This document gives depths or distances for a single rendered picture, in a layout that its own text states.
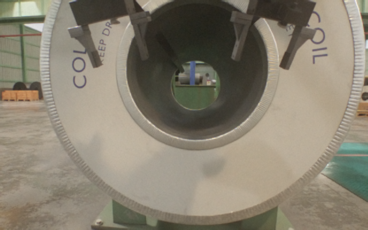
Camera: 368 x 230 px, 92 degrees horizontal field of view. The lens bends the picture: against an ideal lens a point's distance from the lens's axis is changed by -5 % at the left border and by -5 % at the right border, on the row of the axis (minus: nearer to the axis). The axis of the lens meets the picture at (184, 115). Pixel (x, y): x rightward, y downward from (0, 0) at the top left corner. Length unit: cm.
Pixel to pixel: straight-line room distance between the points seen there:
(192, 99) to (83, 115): 252
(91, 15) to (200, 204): 70
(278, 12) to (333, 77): 42
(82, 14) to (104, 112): 37
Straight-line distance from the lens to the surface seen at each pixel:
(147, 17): 46
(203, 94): 316
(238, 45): 47
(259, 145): 73
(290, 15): 46
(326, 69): 82
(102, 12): 49
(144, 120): 70
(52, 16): 90
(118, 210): 111
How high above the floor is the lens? 69
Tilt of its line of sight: 6 degrees down
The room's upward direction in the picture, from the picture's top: 1 degrees clockwise
